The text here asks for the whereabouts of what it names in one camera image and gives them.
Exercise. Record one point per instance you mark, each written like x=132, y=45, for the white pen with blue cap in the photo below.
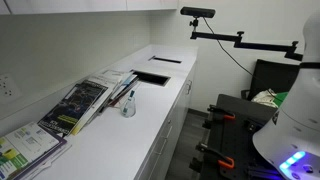
x=131, y=96

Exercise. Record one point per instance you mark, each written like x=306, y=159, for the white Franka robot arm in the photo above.
x=300, y=116

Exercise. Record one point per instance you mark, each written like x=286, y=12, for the clear glass cup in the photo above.
x=128, y=109

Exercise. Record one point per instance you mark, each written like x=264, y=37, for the white base cabinet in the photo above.
x=173, y=133

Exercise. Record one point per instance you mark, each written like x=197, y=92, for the blue edged magazine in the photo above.
x=125, y=87

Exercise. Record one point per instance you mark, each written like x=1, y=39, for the black perforated robot table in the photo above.
x=233, y=133

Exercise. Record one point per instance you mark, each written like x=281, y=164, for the beige crumpled cloth bag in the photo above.
x=265, y=98

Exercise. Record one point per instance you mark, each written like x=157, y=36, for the black office chair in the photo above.
x=273, y=76

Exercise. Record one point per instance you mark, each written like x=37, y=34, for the green bag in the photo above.
x=281, y=98

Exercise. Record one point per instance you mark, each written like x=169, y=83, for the green and purple brochure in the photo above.
x=26, y=146

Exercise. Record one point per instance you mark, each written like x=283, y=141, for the black stereo camera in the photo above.
x=197, y=12

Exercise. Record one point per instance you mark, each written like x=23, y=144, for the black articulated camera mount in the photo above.
x=260, y=45

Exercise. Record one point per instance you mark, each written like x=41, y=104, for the white wall cabinet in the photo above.
x=83, y=5

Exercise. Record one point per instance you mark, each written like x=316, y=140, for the white wall outlet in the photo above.
x=8, y=87

